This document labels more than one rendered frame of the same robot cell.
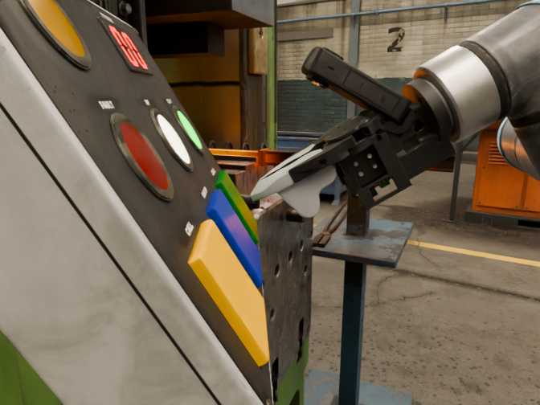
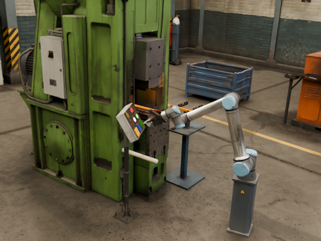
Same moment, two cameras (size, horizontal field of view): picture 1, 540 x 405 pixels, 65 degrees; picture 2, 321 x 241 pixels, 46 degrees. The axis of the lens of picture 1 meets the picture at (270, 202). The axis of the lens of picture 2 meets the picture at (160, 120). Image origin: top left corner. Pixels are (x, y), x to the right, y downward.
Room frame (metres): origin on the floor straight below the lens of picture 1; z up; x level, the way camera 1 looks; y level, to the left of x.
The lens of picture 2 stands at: (-2.87, -0.89, 2.33)
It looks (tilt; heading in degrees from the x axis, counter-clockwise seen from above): 20 degrees down; 13
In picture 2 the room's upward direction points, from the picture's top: 2 degrees clockwise
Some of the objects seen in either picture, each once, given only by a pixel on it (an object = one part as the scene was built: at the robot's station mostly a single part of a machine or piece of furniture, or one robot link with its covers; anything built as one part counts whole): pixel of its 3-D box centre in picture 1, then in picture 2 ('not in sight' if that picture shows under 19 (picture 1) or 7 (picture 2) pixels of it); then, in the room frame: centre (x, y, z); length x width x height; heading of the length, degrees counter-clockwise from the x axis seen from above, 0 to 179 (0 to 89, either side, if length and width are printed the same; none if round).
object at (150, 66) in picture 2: not in sight; (141, 56); (1.01, 0.21, 1.56); 0.42 x 0.39 x 0.40; 68
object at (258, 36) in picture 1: (257, 41); (161, 79); (1.23, 0.03, 1.27); 0.09 x 0.02 x 0.17; 158
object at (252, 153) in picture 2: not in sight; (248, 158); (0.43, -1.01, 0.79); 0.17 x 0.15 x 0.18; 165
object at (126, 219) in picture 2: not in sight; (126, 212); (0.34, 0.16, 0.05); 0.22 x 0.22 x 0.09; 68
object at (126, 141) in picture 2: not in sight; (126, 169); (0.35, 0.16, 0.54); 0.04 x 0.04 x 1.08; 68
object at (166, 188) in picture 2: not in sight; (154, 192); (0.87, -0.01, 0.01); 0.58 x 0.39 x 0.01; 158
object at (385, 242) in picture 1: (357, 235); (186, 127); (1.30, -0.28, 0.69); 0.40 x 0.30 x 0.02; 155
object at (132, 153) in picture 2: not in sight; (140, 155); (0.54, 0.07, 0.62); 0.44 x 0.05 x 0.05; 68
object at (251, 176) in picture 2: not in sight; (246, 171); (0.44, -1.01, 0.65); 0.19 x 0.19 x 0.10
